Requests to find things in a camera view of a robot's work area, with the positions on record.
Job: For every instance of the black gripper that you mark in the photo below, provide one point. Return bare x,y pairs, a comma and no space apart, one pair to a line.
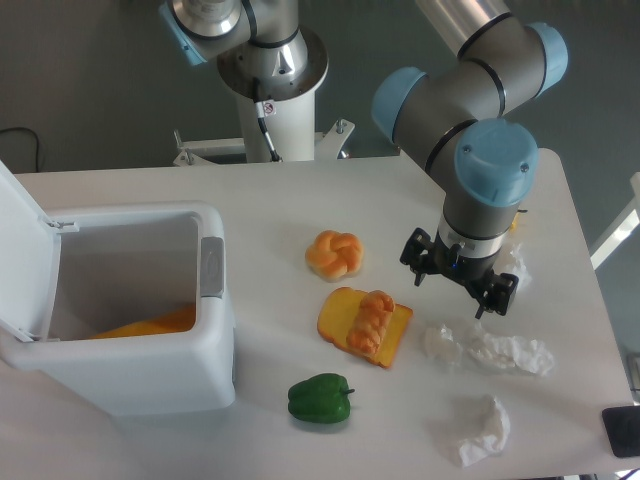
464,260

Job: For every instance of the white trash can lid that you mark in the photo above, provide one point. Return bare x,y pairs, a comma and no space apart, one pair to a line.
30,259

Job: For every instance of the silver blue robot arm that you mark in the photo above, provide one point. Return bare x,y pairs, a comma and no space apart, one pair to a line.
453,126

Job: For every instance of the orange item inside trash can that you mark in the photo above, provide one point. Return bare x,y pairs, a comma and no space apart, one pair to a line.
178,321

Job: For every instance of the white plastic trash can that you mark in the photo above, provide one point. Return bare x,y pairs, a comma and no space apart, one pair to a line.
126,306

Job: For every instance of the crumpled tissue upper right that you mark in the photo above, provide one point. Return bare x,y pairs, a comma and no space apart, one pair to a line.
511,260

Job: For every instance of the yellow bell pepper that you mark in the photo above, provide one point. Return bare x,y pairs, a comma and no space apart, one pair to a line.
517,218

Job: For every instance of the small crumpled tissue middle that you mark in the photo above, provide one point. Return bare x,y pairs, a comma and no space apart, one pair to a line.
439,344

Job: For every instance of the braided orange bread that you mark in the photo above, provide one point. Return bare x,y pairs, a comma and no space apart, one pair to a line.
370,324

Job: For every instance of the large crumpled tissue middle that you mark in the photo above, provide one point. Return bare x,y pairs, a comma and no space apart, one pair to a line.
509,353

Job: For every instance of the yellow toast slice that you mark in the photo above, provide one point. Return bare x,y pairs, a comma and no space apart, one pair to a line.
336,318

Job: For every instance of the round knotted bread roll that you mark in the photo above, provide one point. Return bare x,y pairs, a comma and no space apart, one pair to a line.
334,255

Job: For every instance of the crumpled tissue lower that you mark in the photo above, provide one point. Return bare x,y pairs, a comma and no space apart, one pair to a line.
492,437

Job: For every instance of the green bell pepper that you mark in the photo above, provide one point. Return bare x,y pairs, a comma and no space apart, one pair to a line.
321,399

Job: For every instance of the black device at edge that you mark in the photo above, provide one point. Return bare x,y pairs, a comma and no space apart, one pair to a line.
622,428

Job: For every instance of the white frame at right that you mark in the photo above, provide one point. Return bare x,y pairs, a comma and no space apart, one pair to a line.
619,229

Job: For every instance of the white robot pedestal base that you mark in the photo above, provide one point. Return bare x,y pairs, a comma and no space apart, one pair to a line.
274,89

